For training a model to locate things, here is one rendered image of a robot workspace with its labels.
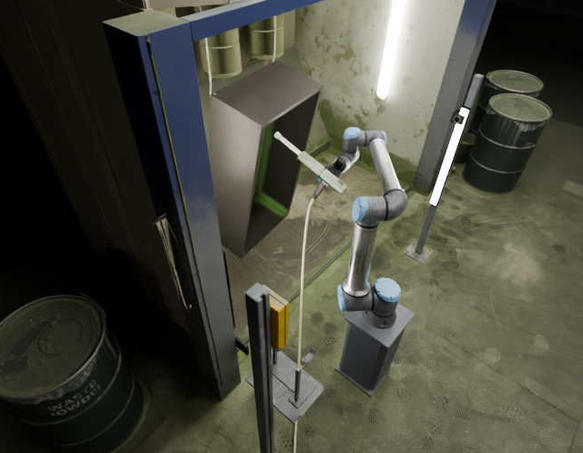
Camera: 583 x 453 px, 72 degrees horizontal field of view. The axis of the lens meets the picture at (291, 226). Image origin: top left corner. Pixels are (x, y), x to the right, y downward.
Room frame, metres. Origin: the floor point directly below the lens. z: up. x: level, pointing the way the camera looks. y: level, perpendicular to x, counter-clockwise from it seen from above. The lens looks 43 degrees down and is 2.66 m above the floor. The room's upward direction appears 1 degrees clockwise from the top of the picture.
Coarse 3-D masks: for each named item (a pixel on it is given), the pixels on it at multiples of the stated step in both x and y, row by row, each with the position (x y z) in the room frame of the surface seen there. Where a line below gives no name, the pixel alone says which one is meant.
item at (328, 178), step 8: (280, 136) 1.91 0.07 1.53; (288, 144) 1.87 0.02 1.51; (296, 152) 1.83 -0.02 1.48; (304, 152) 1.83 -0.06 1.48; (304, 160) 1.79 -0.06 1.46; (312, 160) 1.79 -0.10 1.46; (312, 168) 1.76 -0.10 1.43; (320, 168) 1.75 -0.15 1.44; (328, 176) 1.71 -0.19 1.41; (320, 184) 1.74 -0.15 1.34; (336, 184) 1.68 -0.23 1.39; (344, 184) 1.69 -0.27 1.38; (320, 192) 1.74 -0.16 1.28
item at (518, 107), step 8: (504, 96) 3.91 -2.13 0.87; (512, 96) 3.92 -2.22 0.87; (520, 96) 3.91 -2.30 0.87; (496, 104) 3.74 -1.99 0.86; (504, 104) 3.74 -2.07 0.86; (512, 104) 3.74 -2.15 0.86; (520, 104) 3.75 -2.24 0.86; (528, 104) 3.76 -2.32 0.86; (536, 104) 3.75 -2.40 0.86; (504, 112) 3.57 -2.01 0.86; (512, 112) 3.57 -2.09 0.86; (520, 112) 3.58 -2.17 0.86; (528, 112) 3.58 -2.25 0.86; (536, 112) 3.59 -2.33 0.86; (544, 112) 3.59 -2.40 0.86
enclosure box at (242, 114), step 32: (224, 96) 2.02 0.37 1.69; (256, 96) 2.08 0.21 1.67; (288, 96) 2.14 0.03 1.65; (320, 96) 2.33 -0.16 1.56; (224, 128) 1.98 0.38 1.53; (256, 128) 1.85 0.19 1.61; (288, 128) 2.47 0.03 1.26; (224, 160) 2.00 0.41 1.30; (256, 160) 1.86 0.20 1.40; (288, 160) 2.47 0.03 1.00; (224, 192) 2.02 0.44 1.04; (256, 192) 2.66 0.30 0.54; (288, 192) 2.47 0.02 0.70; (224, 224) 2.05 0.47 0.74; (256, 224) 2.32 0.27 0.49
